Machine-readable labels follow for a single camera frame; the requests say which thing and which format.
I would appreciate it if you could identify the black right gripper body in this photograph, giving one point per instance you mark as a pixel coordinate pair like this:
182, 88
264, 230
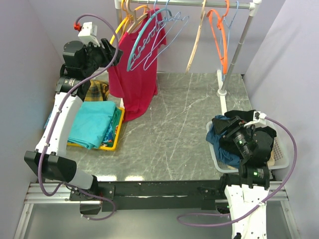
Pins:
240, 137

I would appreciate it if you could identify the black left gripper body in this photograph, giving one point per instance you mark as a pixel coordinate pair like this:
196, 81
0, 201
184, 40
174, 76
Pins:
96, 56

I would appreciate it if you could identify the black shirt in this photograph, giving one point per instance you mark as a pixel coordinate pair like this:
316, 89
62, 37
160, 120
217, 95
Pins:
263, 136

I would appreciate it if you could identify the dark blue shirt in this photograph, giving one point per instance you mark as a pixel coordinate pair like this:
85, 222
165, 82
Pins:
225, 152

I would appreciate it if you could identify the light blue wavy hanger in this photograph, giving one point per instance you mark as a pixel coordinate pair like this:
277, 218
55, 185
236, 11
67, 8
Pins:
140, 43

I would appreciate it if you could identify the cream beige shirt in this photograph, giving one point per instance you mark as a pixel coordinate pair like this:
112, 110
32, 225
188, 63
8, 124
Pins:
271, 161

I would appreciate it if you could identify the magenta pink shirt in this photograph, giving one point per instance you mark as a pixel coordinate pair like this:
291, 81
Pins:
136, 87

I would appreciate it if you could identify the beige hanger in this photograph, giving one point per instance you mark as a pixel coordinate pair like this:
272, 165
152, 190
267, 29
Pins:
136, 19

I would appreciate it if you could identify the wooden hanger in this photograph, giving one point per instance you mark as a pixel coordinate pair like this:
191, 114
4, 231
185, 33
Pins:
191, 58

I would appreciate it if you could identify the pale blue wire hanger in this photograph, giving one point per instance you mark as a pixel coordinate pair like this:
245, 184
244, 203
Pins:
146, 50

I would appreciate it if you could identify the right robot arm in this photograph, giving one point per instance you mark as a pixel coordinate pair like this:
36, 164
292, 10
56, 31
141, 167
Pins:
245, 192

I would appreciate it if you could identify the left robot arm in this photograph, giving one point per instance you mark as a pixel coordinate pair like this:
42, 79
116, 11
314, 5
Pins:
48, 161

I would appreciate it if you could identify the yellow plaid shirt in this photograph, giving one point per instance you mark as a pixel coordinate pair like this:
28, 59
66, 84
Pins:
98, 91

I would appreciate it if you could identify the yellow plastic hanger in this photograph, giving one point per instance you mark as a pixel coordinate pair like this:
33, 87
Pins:
123, 18

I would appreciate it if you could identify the orange plastic hanger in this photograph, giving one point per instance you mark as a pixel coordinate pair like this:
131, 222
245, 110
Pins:
216, 22

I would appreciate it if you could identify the white perforated plastic basket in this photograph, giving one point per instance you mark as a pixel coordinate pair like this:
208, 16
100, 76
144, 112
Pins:
281, 160

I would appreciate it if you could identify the black base bar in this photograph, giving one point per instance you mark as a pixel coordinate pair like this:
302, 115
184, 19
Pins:
149, 195

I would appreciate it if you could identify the folded turquoise cloth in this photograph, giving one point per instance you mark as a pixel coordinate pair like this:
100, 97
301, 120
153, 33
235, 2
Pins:
91, 123

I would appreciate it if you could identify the blue patterned cloth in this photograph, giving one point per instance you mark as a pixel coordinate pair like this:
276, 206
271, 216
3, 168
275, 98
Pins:
46, 124

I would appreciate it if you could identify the green printed garment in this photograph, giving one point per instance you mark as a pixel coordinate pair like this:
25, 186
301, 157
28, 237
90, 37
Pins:
110, 135

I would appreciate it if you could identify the yellow plastic tray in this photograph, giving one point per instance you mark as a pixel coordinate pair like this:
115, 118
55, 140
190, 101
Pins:
116, 138

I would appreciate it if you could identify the white clothes rack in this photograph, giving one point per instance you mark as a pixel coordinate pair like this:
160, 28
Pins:
221, 8

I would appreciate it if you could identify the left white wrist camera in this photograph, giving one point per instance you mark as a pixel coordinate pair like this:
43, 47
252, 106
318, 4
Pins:
87, 33

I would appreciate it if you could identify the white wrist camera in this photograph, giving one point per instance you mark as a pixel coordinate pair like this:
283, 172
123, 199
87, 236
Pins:
258, 120
87, 33

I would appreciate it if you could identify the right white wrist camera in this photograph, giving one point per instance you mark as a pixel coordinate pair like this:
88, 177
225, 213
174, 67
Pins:
258, 120

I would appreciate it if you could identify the thin blue wire hanger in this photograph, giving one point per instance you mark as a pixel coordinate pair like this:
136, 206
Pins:
229, 26

